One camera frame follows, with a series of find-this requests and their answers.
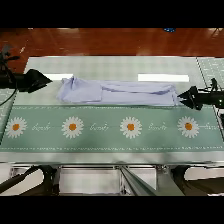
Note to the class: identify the silver frame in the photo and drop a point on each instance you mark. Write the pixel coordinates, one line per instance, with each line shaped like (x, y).
(140, 181)

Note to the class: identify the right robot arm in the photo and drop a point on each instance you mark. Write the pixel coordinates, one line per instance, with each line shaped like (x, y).
(208, 98)

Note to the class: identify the light blue shirt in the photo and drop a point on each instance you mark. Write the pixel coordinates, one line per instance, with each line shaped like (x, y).
(116, 93)

